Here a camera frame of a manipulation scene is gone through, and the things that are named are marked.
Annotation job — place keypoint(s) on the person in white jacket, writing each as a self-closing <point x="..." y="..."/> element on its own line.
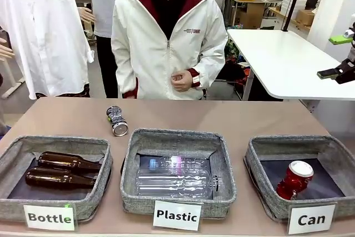
<point x="144" y="40"/>

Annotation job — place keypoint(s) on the black green-padded right gripper finger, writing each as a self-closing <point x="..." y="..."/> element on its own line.
<point x="345" y="71"/>
<point x="339" y="39"/>

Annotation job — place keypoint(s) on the crushed black silver can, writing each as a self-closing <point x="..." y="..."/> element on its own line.
<point x="117" y="121"/>

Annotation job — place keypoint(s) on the grey fabric plastic basket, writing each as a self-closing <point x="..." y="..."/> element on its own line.
<point x="130" y="205"/>

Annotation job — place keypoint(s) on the person's left forearm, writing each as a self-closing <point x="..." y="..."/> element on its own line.
<point x="210" y="67"/>

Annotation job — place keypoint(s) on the white Can label card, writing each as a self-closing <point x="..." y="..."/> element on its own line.
<point x="312" y="219"/>

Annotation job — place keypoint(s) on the large clear plastic bottle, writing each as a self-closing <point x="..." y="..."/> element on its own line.
<point x="172" y="185"/>

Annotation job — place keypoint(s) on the white Bottle label card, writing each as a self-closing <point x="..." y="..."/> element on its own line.
<point x="50" y="217"/>

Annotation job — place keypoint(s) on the grey fabric bottle basket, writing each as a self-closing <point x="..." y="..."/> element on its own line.
<point x="14" y="207"/>

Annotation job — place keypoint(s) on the wooden workbench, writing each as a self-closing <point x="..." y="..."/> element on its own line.
<point x="255" y="12"/>

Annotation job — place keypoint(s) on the person's right forearm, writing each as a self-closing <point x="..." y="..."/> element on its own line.
<point x="126" y="81"/>

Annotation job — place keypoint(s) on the cardboard box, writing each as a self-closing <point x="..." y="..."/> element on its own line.
<point x="305" y="17"/>

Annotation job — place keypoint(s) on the white Plastic label card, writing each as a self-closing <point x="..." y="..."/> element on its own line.
<point x="177" y="216"/>

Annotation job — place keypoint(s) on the person in grey shirt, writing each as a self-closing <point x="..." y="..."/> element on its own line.
<point x="106" y="4"/>

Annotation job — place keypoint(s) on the grey fabric can basket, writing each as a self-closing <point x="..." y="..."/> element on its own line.
<point x="260" y="203"/>

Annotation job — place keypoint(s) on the colourful bag pile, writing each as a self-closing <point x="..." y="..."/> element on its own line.
<point x="235" y="67"/>

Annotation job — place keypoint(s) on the crushed red soda can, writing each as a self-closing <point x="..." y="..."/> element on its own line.
<point x="295" y="180"/>

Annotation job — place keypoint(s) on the black vertical pole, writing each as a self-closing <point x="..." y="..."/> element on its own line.
<point x="292" y="1"/>

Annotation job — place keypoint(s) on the white desk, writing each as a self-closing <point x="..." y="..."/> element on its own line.
<point x="283" y="62"/>

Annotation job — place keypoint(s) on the clear pink-labelled plastic bottle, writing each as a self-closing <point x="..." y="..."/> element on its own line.
<point x="177" y="163"/>

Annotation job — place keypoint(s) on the brown glass bottle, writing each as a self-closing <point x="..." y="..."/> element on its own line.
<point x="63" y="160"/>
<point x="52" y="178"/>

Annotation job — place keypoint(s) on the person's left hand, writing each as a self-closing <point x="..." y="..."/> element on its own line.
<point x="181" y="81"/>

